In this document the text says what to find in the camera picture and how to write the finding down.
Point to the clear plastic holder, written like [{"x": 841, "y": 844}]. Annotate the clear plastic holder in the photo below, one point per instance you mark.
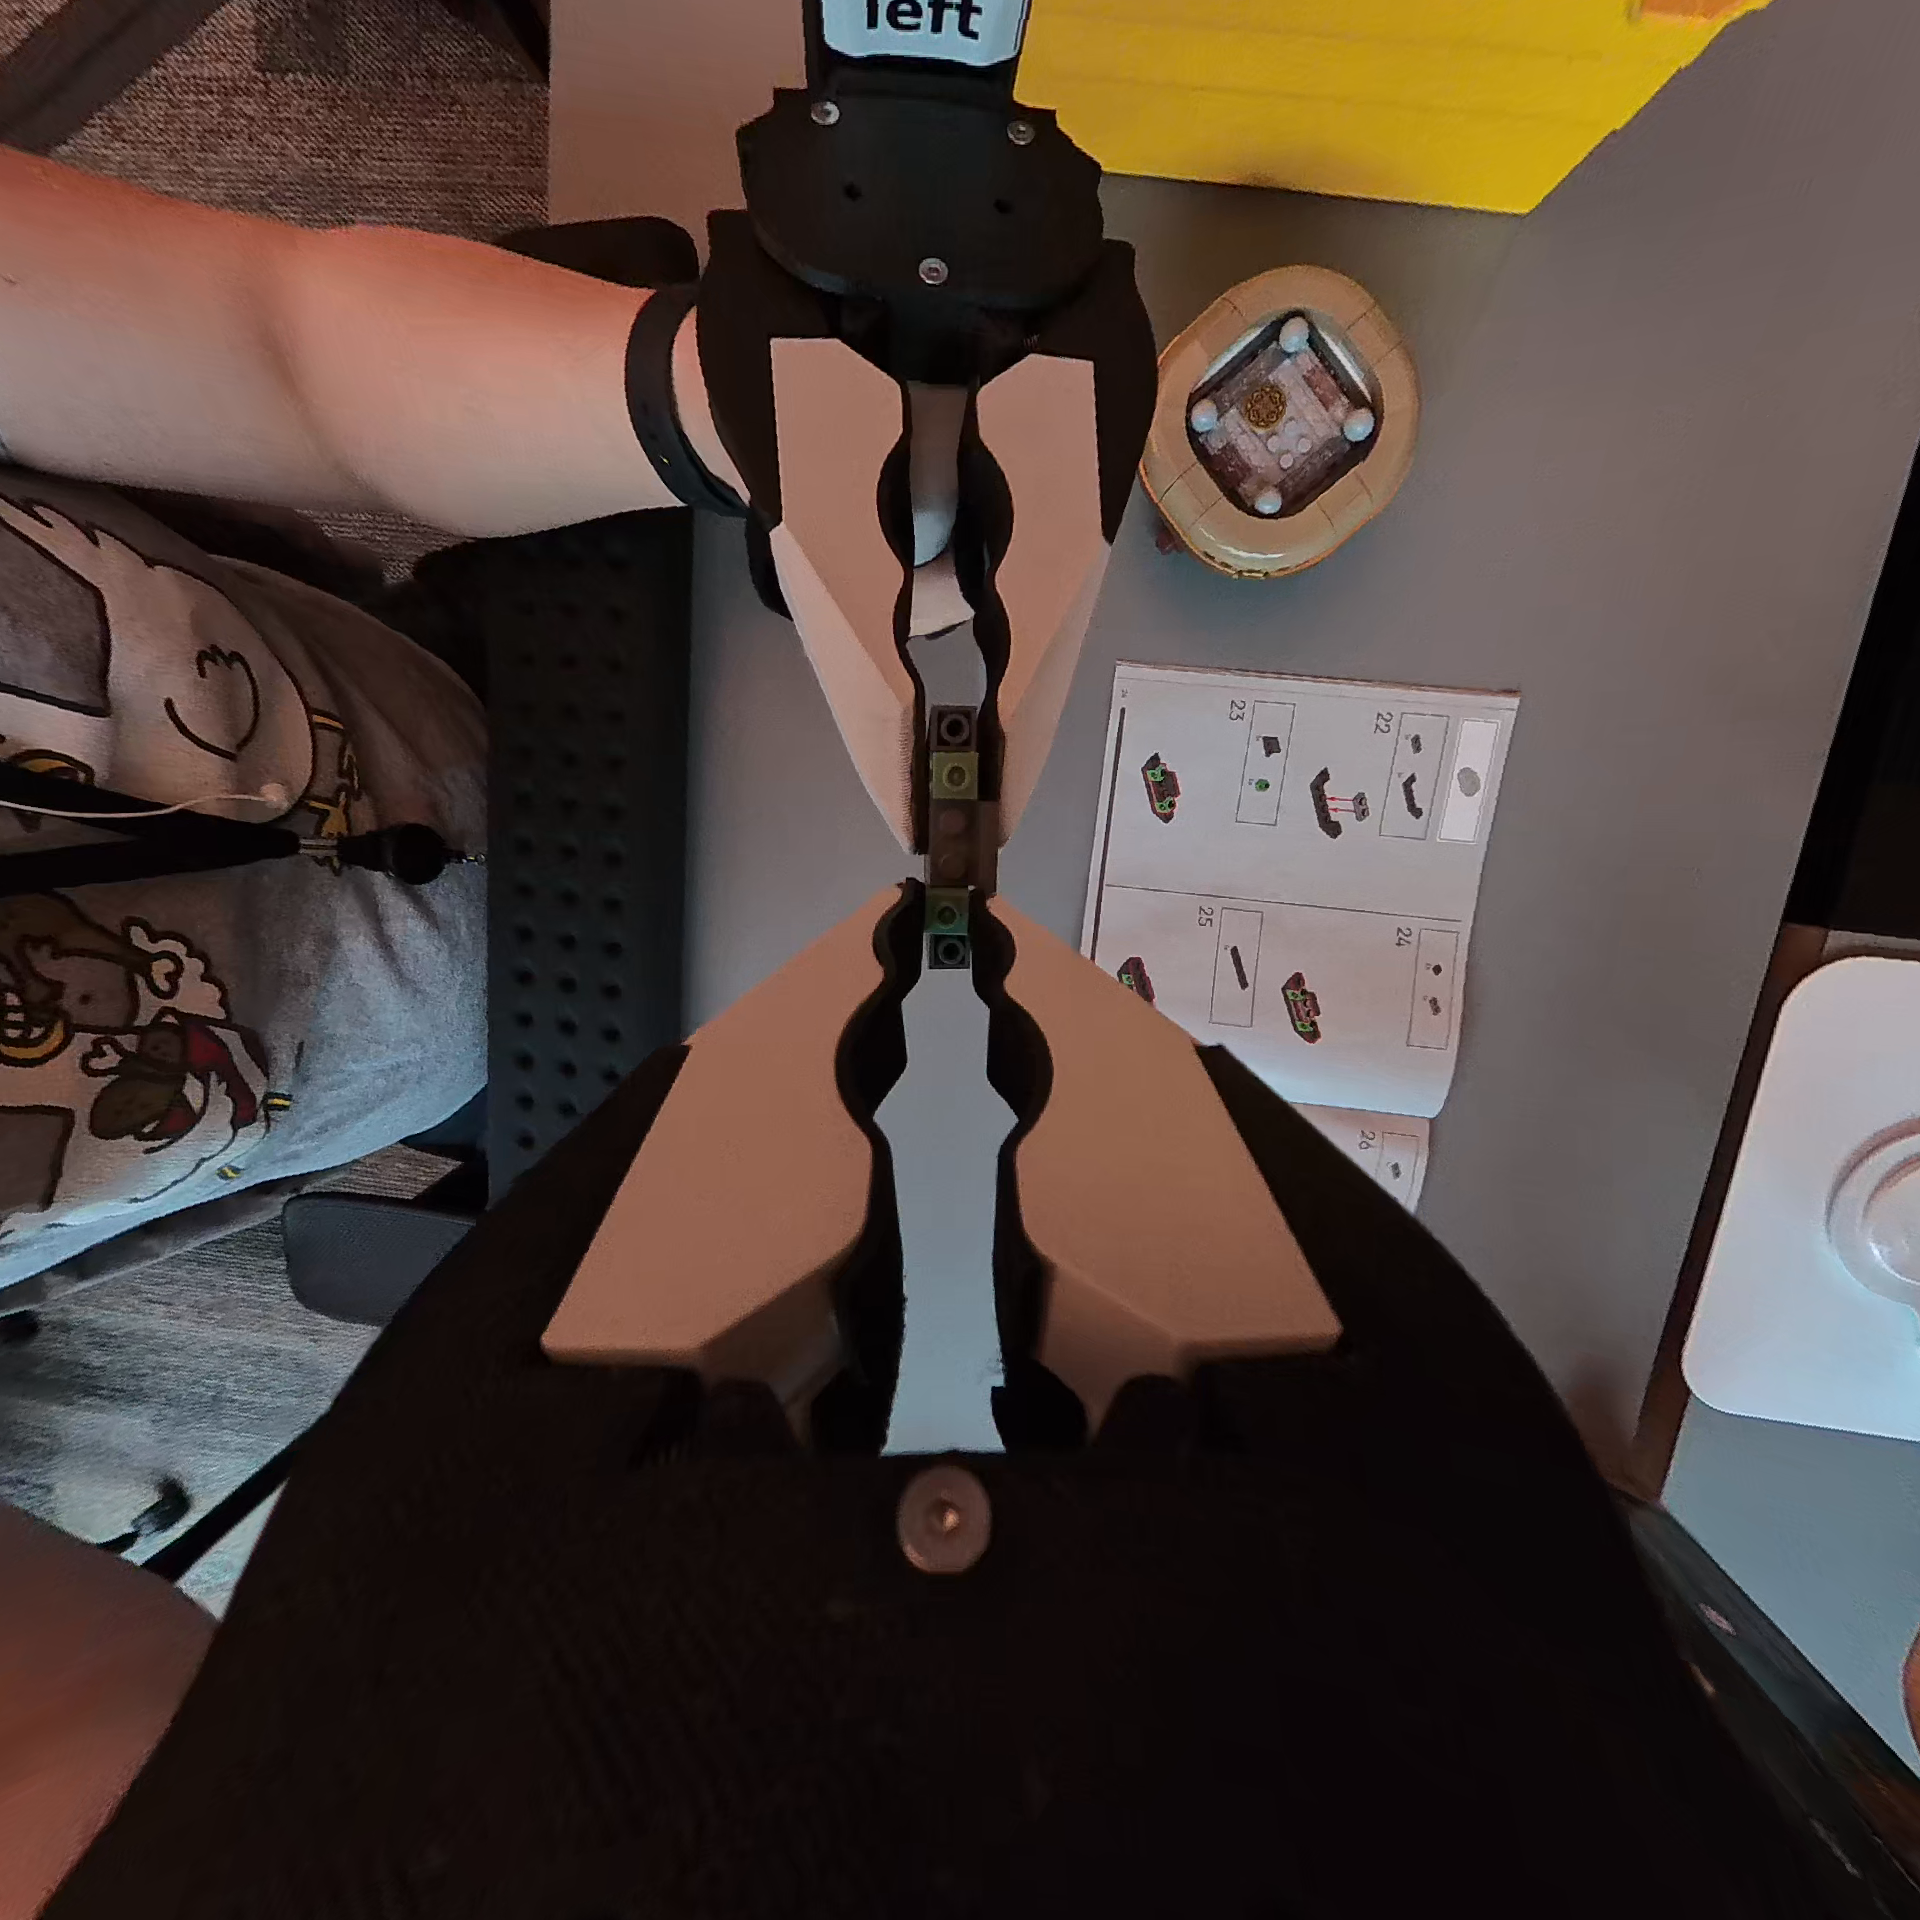
[{"x": 1884, "y": 1215}]

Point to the grey printed shirt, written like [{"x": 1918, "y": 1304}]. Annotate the grey printed shirt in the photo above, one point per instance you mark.
[{"x": 376, "y": 1021}]

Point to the black wristband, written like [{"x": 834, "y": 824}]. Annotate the black wristband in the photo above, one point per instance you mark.
[{"x": 662, "y": 402}]

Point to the black perforated panel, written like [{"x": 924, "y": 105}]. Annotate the black perforated panel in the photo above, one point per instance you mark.
[{"x": 584, "y": 901}]

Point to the white instruction booklet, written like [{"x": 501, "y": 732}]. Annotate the white instruction booklet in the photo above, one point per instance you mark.
[{"x": 1349, "y": 928}]

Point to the person's left forearm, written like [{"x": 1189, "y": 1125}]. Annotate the person's left forearm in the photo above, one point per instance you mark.
[{"x": 301, "y": 361}]

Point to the tan round brick model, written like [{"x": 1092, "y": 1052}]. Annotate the tan round brick model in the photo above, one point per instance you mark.
[{"x": 1202, "y": 510}]

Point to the grey office chair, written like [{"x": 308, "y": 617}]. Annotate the grey office chair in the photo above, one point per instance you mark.
[{"x": 376, "y": 1261}]

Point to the person's right forearm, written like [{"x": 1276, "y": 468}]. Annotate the person's right forearm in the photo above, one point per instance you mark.
[{"x": 76, "y": 1722}]

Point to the yellow storage bin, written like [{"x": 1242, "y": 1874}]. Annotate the yellow storage bin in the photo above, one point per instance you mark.
[{"x": 1349, "y": 104}]

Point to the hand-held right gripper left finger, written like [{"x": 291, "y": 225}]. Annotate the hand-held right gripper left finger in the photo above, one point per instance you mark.
[{"x": 704, "y": 1184}]

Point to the small toy brick assembly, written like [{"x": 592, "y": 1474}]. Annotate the small toy brick assembly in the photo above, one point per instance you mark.
[{"x": 955, "y": 775}]

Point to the white square tray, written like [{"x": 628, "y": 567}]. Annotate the white square tray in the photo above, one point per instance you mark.
[{"x": 1771, "y": 1200}]

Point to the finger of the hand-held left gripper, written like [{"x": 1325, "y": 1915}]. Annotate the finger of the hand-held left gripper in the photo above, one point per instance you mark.
[
  {"x": 834, "y": 568},
  {"x": 1058, "y": 541}
]

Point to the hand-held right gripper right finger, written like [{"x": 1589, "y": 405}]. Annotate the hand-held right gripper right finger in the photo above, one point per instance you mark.
[{"x": 1169, "y": 1184}]

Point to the grey desk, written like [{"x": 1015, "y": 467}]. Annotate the grey desk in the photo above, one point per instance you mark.
[{"x": 1622, "y": 522}]

